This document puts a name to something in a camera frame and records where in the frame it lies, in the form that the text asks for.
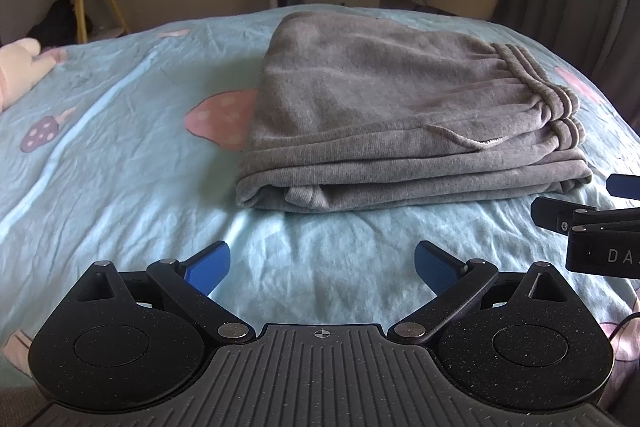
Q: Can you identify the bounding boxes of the pink and white plush toy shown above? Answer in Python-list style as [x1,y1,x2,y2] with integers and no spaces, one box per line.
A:
[0,38,57,110]

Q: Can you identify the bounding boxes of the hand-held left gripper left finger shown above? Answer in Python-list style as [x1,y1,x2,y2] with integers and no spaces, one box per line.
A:
[65,242,257,344]

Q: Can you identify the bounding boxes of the black bag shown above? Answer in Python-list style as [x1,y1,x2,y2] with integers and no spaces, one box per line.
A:
[27,0,94,48]

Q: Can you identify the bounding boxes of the grey sweat pants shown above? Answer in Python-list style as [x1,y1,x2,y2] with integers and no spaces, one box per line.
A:
[235,11,594,210]

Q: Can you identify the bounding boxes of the light blue printed bedsheet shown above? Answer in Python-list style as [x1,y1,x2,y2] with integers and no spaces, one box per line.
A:
[0,4,640,380]

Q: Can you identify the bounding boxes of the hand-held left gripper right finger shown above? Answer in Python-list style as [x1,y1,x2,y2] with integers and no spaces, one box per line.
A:
[389,241,577,344]

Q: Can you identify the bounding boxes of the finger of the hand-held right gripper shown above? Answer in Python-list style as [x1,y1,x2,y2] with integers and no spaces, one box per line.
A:
[530,196,640,234]
[606,174,640,201]

